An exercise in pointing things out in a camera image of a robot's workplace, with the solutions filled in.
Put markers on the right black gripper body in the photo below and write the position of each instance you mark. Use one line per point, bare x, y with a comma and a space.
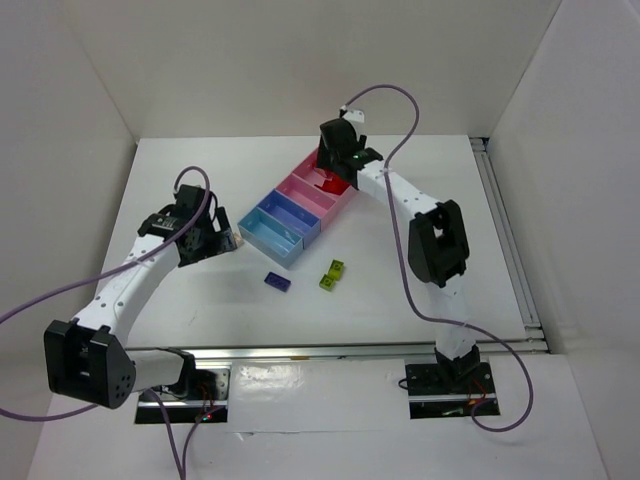
329, 163

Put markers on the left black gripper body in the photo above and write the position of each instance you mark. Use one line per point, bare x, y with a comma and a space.
215, 239

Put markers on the red lego brick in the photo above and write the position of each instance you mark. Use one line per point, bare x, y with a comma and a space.
334, 186

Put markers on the green lego brick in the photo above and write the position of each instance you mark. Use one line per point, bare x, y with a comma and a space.
336, 269
327, 282

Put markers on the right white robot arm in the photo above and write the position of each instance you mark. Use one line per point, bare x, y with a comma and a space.
437, 246

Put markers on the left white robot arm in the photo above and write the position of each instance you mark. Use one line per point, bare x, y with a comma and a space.
86, 357

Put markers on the large pink container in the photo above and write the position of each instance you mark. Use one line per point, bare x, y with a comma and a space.
308, 171

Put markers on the light blue container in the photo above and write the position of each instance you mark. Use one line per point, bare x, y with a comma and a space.
271, 237

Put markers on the small pink container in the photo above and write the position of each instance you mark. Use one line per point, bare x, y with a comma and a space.
306, 195

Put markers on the purple blue container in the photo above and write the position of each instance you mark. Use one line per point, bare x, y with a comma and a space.
292, 215

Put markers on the purple lego plate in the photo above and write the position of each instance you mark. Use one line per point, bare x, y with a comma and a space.
277, 281

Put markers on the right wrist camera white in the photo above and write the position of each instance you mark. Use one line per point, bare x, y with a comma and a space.
355, 117

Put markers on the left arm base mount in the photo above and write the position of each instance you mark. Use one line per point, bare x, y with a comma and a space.
205, 399

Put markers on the aluminium front rail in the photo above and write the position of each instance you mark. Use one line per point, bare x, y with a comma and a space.
313, 352

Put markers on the aluminium rail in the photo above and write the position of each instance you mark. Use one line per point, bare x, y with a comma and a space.
313, 352
535, 339

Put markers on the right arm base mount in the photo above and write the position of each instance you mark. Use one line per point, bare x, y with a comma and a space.
430, 397

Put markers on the aluminium right rail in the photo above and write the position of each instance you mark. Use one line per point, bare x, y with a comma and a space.
535, 339

